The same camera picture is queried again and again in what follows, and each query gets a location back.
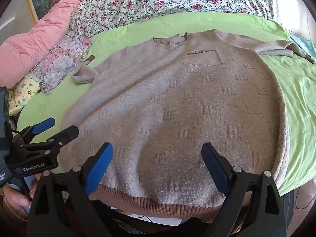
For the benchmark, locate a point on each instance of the purple floral pillow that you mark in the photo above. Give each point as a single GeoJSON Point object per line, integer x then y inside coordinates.
{"type": "Point", "coordinates": [61, 54]}

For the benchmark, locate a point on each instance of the person's left hand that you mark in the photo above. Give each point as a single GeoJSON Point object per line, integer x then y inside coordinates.
{"type": "Point", "coordinates": [17, 202]}

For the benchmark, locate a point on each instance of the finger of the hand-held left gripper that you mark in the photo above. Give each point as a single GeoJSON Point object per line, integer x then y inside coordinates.
{"type": "Point", "coordinates": [43, 126]}
{"type": "Point", "coordinates": [66, 133]}

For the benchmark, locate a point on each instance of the light blue cloth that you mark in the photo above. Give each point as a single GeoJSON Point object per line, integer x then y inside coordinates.
{"type": "Point", "coordinates": [306, 45]}

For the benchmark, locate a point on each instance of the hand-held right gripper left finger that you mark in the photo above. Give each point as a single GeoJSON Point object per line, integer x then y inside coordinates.
{"type": "Point", "coordinates": [98, 167]}

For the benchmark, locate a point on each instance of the pink duvet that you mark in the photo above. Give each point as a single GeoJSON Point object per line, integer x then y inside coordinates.
{"type": "Point", "coordinates": [37, 42]}

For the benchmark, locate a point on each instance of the green bed sheet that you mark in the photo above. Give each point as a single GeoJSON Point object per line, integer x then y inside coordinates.
{"type": "Point", "coordinates": [296, 98]}

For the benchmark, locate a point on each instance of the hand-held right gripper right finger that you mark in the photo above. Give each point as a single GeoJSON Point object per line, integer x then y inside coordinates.
{"type": "Point", "coordinates": [214, 167]}

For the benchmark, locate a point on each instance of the beige knit sweater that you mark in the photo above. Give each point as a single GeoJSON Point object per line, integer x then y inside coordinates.
{"type": "Point", "coordinates": [172, 103]}

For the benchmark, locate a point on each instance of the yellow printed cloth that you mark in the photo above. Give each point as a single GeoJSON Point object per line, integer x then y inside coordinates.
{"type": "Point", "coordinates": [24, 91]}

